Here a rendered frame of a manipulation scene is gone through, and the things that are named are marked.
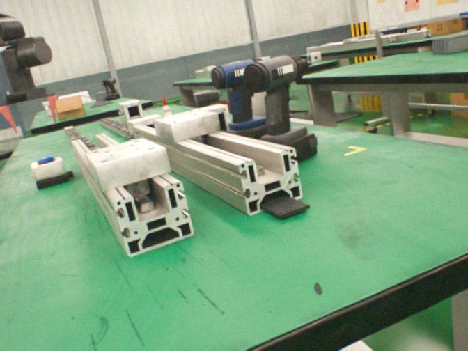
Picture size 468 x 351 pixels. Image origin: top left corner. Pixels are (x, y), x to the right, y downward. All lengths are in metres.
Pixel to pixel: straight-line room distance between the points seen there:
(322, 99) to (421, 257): 2.61
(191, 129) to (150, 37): 11.77
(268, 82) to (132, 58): 11.75
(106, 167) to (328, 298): 0.38
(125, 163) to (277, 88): 0.37
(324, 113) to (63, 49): 9.98
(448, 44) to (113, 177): 2.45
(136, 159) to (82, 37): 11.83
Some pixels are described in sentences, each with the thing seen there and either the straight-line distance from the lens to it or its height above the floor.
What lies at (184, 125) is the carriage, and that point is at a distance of 0.97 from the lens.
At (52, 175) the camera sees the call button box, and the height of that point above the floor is 0.81.
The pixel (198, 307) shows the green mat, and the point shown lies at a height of 0.78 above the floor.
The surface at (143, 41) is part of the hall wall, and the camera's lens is 12.68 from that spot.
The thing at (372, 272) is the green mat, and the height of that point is 0.78.
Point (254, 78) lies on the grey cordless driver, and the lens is 0.88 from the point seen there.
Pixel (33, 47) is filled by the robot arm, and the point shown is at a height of 1.13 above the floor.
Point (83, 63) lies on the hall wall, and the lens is 12.44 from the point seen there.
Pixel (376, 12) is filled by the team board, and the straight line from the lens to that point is 4.53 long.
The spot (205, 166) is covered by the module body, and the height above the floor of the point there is 0.84.
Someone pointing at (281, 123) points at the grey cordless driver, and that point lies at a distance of 0.92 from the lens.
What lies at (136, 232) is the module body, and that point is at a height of 0.81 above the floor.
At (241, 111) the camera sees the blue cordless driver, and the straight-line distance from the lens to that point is 1.16.
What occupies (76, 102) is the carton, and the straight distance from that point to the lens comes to 3.58.
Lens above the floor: 1.03
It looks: 15 degrees down
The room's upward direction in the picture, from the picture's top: 11 degrees counter-clockwise
